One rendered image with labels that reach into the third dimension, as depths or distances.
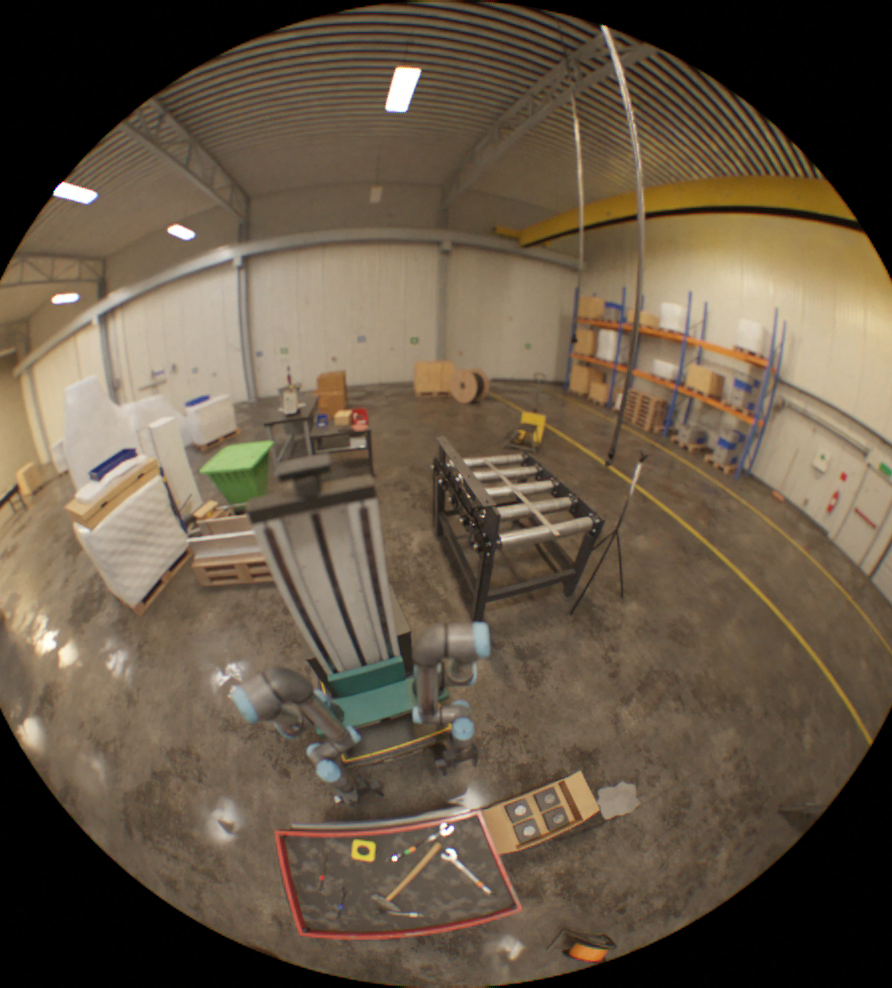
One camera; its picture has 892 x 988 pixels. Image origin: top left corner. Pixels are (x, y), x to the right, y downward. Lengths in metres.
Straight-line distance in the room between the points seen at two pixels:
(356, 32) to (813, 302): 11.02
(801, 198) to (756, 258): 4.39
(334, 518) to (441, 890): 1.31
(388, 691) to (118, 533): 2.97
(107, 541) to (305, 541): 2.90
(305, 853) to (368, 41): 8.97
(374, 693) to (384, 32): 8.63
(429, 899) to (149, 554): 3.64
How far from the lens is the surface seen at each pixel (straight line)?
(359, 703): 1.55
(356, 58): 8.07
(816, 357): 9.97
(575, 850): 2.36
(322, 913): 1.41
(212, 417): 8.02
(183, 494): 4.62
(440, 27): 7.56
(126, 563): 3.71
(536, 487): 2.68
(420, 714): 1.23
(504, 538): 2.00
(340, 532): 0.88
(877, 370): 9.97
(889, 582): 10.31
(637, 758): 2.56
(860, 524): 9.86
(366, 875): 1.31
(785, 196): 7.40
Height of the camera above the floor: 2.15
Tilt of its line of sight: 31 degrees down
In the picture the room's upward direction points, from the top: 2 degrees clockwise
